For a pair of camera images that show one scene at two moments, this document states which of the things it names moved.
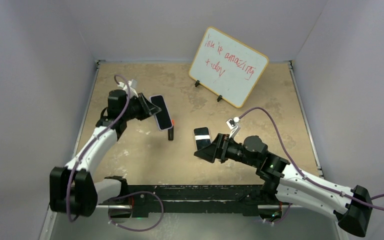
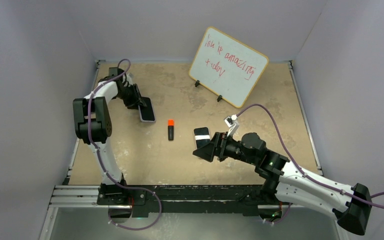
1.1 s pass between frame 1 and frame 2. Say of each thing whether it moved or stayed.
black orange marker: stayed
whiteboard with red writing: stayed
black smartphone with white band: stayed
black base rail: stayed
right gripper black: stayed
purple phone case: moved
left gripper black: moved
